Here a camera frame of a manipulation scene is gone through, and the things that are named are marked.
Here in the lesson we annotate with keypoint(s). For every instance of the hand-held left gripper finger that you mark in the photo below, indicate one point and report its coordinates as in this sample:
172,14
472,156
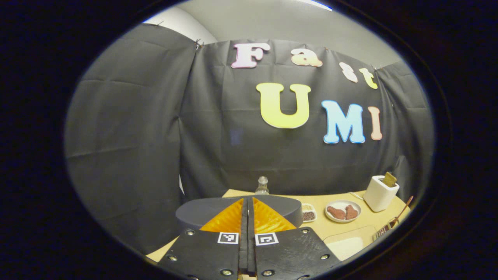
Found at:
244,249
251,249

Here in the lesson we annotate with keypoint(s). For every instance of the black rice cooker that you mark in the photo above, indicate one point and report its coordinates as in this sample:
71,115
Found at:
202,210

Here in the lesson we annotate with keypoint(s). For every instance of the clear box of rice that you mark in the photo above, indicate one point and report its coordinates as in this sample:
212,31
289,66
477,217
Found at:
348,245

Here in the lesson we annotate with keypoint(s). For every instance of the brown wooden spoon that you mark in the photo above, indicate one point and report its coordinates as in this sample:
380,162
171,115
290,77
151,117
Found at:
402,212

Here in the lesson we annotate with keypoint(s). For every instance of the small glass bottle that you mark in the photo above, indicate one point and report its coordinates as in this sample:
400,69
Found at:
262,186

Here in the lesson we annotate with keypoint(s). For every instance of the white divided bean dish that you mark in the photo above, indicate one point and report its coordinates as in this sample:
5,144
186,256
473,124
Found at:
309,214

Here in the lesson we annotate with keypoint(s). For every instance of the red meat piece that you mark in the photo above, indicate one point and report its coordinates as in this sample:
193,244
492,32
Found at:
337,212
351,212

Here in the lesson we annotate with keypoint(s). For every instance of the white round plate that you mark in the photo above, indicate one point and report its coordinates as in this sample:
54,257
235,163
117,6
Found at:
342,218

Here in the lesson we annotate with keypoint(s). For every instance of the white utensil box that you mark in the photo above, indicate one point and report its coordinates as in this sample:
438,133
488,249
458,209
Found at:
379,196

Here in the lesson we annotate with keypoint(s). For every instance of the black backdrop cloth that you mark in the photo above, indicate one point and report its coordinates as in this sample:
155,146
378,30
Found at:
136,136

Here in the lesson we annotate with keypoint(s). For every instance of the large ceiling light panel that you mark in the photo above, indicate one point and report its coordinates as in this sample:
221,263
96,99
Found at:
317,4

